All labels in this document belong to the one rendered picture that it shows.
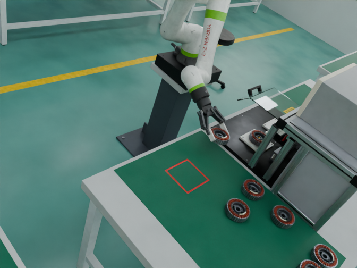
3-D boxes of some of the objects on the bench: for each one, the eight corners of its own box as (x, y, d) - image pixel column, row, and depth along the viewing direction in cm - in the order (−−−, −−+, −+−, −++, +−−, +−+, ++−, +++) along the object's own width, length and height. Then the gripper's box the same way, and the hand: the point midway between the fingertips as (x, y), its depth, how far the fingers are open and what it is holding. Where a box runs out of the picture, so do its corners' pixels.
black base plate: (206, 131, 196) (207, 128, 194) (265, 103, 238) (266, 101, 237) (270, 188, 176) (272, 185, 175) (322, 147, 218) (324, 144, 217)
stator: (273, 204, 168) (277, 200, 165) (294, 218, 165) (298, 213, 163) (266, 219, 159) (270, 215, 157) (288, 233, 157) (292, 229, 154)
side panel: (270, 191, 174) (303, 146, 154) (273, 189, 176) (306, 144, 156) (316, 232, 163) (358, 189, 143) (319, 229, 165) (360, 186, 145)
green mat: (113, 170, 155) (113, 169, 155) (201, 130, 195) (201, 130, 195) (278, 356, 116) (279, 356, 116) (346, 258, 156) (346, 258, 156)
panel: (271, 186, 174) (302, 144, 155) (325, 144, 218) (354, 107, 199) (273, 187, 174) (304, 145, 155) (326, 145, 217) (355, 108, 199)
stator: (241, 179, 174) (244, 175, 172) (262, 188, 174) (265, 183, 172) (239, 195, 166) (242, 191, 163) (261, 204, 165) (264, 200, 163)
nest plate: (239, 137, 196) (240, 136, 196) (253, 130, 206) (254, 128, 206) (259, 155, 190) (260, 153, 189) (273, 146, 200) (274, 144, 199)
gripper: (211, 99, 193) (228, 135, 191) (183, 107, 177) (201, 146, 175) (220, 93, 188) (238, 130, 185) (192, 100, 172) (211, 141, 169)
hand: (219, 134), depth 180 cm, fingers closed on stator, 11 cm apart
